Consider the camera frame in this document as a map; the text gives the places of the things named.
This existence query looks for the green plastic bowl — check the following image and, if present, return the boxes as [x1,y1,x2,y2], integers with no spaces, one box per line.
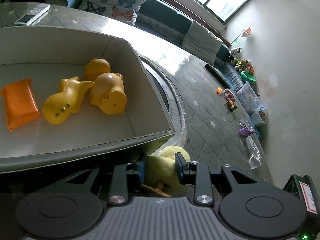
[240,71,256,85]

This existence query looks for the yellow plush chick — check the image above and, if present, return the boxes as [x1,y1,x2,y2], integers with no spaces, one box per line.
[142,146,190,197]

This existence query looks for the white cardboard box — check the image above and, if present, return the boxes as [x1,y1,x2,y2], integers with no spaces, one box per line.
[1,26,175,173]

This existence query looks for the yellow rubber duck toy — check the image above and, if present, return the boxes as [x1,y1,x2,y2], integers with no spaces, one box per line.
[84,57,127,115]

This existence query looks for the clear plastic storage bin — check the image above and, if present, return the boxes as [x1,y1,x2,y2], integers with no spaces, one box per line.
[236,82,266,114]

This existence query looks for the orange snack packet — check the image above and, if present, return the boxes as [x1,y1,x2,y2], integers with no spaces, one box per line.
[1,78,41,131]

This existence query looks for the black remote on cover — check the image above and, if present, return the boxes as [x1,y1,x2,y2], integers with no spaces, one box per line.
[205,63,231,89]

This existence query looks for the white remote control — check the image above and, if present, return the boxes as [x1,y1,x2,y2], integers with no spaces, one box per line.
[14,3,50,26]

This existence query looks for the grey quilted star cover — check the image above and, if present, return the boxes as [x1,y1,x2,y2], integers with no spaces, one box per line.
[36,5,273,183]

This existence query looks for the grey white cushion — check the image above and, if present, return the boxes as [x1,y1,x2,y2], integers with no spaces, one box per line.
[182,21,222,65]

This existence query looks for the dark teal sofa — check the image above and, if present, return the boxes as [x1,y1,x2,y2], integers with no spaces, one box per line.
[44,0,263,140]

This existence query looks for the pile of plush toys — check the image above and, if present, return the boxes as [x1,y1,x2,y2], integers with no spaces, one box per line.
[229,47,254,74]

